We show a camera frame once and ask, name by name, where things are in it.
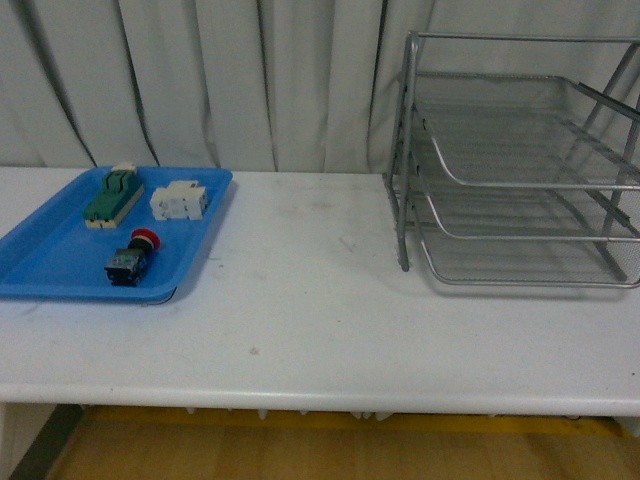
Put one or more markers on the blue plastic tray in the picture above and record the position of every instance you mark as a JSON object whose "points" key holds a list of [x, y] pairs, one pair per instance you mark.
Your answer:
{"points": [[53, 255]]}

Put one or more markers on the silver rack frame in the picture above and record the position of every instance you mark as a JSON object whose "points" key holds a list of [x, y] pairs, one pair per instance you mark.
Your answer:
{"points": [[397, 178]]}

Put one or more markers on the mesh tray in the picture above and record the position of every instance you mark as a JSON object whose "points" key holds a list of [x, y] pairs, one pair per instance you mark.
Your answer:
{"points": [[532, 132], [521, 263], [484, 213]]}

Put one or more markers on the white curtain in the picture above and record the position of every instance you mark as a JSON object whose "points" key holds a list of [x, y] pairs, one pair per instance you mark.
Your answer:
{"points": [[289, 86]]}

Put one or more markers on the white circuit breaker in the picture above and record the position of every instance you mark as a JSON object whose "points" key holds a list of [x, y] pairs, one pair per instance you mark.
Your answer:
{"points": [[181, 199]]}

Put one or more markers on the red emergency stop button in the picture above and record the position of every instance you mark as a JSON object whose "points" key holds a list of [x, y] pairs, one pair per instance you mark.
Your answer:
{"points": [[128, 266]]}

